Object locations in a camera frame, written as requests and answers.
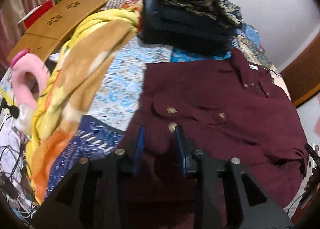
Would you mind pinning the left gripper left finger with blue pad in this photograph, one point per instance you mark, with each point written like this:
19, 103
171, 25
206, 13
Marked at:
87, 196

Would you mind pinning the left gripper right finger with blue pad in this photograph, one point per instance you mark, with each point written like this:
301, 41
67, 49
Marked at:
227, 195

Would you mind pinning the maroon button-up shirt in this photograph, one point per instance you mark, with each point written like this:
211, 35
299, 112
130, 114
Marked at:
230, 102

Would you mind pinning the stack of folded dark clothes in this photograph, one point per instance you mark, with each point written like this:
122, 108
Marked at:
204, 27

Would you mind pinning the brown wooden door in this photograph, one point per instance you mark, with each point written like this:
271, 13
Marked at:
302, 75

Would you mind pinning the patchwork blue bedspread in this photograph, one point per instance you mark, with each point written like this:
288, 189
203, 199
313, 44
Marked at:
117, 99

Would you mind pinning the pink neck pillow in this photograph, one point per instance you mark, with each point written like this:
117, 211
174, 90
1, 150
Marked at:
26, 67

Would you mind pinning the yellow orange fleece blanket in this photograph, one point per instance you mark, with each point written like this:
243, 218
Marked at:
69, 92

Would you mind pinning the wooden laptop bed table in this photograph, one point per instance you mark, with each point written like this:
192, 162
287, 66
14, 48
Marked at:
55, 27

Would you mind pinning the red and white box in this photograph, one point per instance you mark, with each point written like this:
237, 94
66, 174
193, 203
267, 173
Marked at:
30, 18

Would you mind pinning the striped red beige curtain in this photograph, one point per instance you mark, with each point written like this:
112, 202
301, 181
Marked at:
17, 14

